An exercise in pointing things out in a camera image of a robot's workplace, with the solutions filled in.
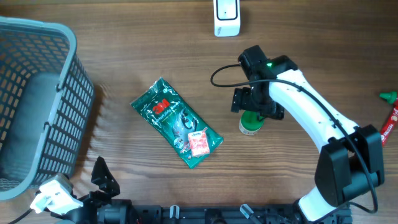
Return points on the pink tissue packet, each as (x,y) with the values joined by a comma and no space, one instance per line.
(198,143)

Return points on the red coffee stick sachet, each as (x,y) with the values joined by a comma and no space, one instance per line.
(389,126)

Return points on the white barcode scanner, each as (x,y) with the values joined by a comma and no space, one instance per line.
(227,21)

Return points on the green cap sauce bottle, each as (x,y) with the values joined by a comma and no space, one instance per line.
(390,97)

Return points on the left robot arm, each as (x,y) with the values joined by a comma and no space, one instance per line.
(120,211)

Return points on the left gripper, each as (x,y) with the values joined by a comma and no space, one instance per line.
(107,183)

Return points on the grey plastic mesh basket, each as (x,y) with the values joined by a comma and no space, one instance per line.
(46,99)

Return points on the green lid white jar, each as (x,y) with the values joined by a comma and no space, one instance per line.
(250,123)

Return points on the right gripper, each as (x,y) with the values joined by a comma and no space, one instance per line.
(241,99)

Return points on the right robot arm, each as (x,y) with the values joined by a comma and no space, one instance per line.
(350,163)

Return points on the green 3M gloves packet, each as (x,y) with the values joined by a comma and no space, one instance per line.
(166,111)

